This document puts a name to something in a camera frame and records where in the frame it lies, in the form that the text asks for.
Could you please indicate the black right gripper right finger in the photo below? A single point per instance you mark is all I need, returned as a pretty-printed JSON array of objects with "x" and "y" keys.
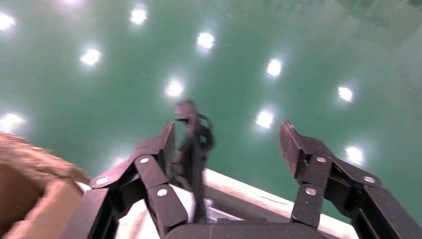
[{"x": 306, "y": 155}]

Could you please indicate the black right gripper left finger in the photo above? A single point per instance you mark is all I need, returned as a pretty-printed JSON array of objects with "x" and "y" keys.
[{"x": 155, "y": 148}]

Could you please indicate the clear plastic organizer tray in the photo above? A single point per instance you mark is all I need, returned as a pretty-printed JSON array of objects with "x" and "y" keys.
[{"x": 221, "y": 214}]

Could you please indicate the brown pulp compartment tray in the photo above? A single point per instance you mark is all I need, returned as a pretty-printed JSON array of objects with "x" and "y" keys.
[{"x": 26, "y": 158}]

